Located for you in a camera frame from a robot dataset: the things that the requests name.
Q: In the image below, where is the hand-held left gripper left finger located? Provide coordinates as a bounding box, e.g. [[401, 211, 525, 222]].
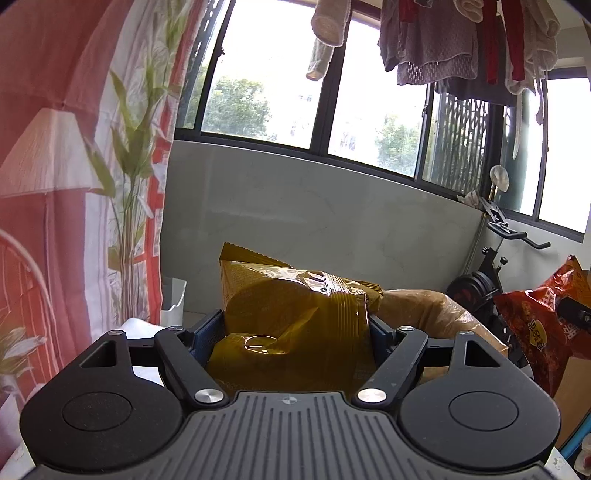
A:
[[79, 310, 230, 409]]

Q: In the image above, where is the beige knit garment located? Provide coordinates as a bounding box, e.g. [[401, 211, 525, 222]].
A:
[[306, 0, 352, 81]]

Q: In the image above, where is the red snack bag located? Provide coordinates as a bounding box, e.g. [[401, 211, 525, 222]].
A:
[[494, 255, 591, 398]]

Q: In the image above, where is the red printed curtain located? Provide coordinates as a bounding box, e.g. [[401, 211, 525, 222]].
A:
[[0, 0, 218, 444]]

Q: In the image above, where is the white bin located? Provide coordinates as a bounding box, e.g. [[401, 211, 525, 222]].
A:
[[161, 276, 188, 326]]

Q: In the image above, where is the red garment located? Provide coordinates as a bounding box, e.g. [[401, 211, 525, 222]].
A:
[[480, 0, 526, 85]]

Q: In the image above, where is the cream knit garment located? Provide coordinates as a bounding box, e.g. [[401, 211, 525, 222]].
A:
[[505, 0, 561, 125]]

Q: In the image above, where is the grey knit sweater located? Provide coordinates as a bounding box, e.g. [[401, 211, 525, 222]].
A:
[[378, 0, 480, 87]]

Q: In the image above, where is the yellow snack bag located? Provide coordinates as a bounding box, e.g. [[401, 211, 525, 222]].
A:
[[205, 241, 386, 402]]

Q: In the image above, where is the black framed window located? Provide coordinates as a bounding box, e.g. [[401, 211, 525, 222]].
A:
[[175, 0, 591, 243]]

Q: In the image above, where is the black exercise bike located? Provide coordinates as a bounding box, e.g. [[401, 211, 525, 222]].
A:
[[445, 196, 552, 370]]

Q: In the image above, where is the taped cardboard box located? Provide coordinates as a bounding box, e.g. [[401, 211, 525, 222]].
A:
[[372, 288, 509, 384]]

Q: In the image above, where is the dark grey garment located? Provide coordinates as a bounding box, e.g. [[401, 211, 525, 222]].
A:
[[434, 76, 518, 108]]

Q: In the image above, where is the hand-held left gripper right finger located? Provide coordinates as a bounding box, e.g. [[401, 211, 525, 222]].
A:
[[355, 318, 505, 409]]

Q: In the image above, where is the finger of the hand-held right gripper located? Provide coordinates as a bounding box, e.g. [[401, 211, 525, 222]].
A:
[[556, 298, 591, 334]]

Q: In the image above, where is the black window grille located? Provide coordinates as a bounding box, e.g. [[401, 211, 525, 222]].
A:
[[422, 92, 490, 188], [178, 0, 232, 130]]

